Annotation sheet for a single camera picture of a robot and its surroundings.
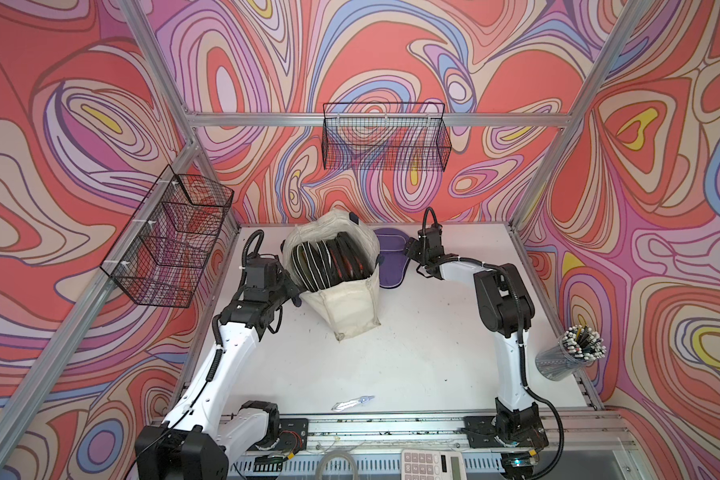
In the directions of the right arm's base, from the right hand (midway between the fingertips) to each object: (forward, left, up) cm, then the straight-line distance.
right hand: (414, 252), depth 108 cm
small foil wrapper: (-49, +25, -3) cm, 55 cm away
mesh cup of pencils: (-43, -33, +13) cm, 55 cm away
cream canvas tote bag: (-29, +23, +14) cm, 39 cm away
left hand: (-22, +38, +17) cm, 47 cm away
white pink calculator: (-63, +4, -2) cm, 63 cm away
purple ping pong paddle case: (+6, +7, -2) cm, 10 cm away
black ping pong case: (-13, +23, +13) cm, 30 cm away
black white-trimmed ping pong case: (-14, +34, +14) cm, 40 cm away
